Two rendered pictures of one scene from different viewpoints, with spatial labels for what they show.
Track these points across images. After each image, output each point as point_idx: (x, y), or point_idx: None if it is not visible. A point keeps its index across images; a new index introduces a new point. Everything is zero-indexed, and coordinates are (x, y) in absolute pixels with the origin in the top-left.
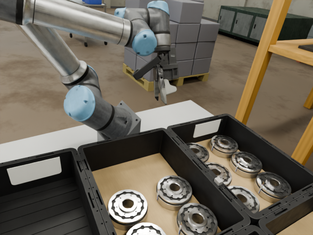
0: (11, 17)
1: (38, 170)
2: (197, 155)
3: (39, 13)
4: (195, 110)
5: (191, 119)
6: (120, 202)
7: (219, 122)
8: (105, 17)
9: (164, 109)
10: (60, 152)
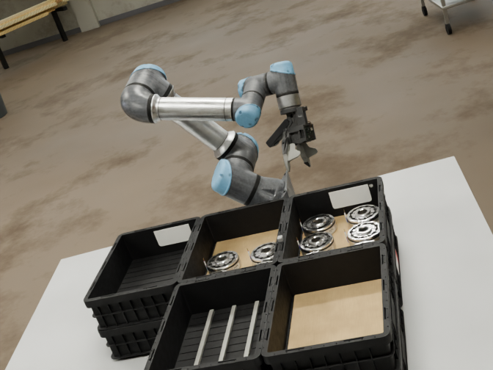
0: (147, 121)
1: (175, 235)
2: (315, 225)
3: (162, 114)
4: (443, 173)
5: (420, 189)
6: (216, 258)
7: (366, 188)
8: (207, 103)
9: (391, 176)
10: (188, 219)
